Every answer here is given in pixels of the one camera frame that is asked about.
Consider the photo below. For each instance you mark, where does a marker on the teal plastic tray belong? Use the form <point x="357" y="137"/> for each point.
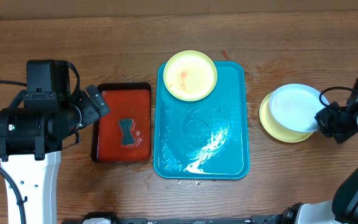
<point x="204" y="139"/>

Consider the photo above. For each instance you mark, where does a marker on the yellow-green plate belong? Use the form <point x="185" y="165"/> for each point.
<point x="190" y="75"/>
<point x="275" y="129"/>

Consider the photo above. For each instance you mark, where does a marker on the light blue plate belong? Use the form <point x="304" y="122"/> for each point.
<point x="294" y="106"/>

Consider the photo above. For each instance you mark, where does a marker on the red and black tray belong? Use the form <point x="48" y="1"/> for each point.
<point x="125" y="100"/>

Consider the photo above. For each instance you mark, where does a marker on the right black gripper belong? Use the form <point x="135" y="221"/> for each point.
<point x="324" y="119"/>

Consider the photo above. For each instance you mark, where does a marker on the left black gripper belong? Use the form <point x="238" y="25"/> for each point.
<point x="91" y="113"/>

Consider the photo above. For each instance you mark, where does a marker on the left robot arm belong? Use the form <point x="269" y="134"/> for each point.
<point x="32" y="130"/>

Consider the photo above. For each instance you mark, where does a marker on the dark green sponge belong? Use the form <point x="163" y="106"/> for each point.
<point x="126" y="126"/>

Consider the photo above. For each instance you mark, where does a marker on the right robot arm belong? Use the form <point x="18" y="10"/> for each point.
<point x="343" y="208"/>

